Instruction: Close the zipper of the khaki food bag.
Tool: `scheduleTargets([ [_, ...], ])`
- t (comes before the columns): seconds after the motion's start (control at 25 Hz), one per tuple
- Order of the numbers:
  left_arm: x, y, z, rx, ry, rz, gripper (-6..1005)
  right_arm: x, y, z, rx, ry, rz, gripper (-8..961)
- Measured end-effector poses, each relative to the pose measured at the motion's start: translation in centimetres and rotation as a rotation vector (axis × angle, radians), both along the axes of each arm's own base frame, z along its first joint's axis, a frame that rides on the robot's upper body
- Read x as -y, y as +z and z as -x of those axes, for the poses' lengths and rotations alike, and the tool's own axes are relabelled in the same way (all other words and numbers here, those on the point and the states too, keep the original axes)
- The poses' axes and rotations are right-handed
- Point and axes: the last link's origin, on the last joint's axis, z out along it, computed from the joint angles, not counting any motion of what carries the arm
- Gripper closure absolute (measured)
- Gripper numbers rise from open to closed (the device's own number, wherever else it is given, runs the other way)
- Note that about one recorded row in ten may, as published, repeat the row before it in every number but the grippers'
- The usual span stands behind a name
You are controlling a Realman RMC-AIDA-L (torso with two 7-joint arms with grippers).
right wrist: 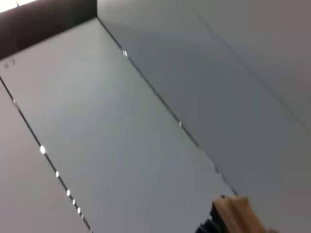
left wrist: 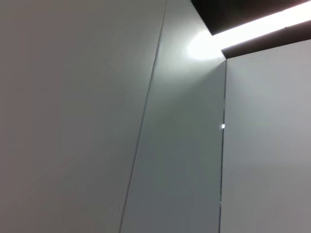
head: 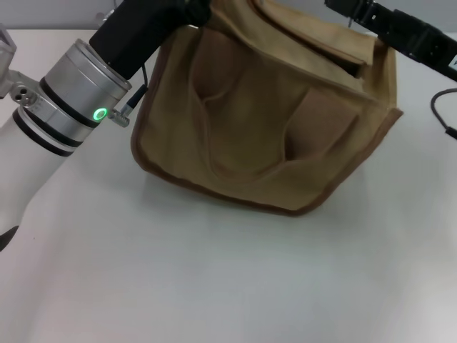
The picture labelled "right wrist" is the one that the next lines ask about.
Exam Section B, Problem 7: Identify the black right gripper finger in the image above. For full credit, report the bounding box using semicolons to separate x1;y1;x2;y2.
198;202;228;233

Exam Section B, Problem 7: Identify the khaki canvas food bag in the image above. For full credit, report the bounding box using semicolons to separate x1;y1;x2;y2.
211;194;280;233

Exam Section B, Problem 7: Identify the bright ceiling light panel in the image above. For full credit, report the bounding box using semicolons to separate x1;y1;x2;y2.
0;0;41;13

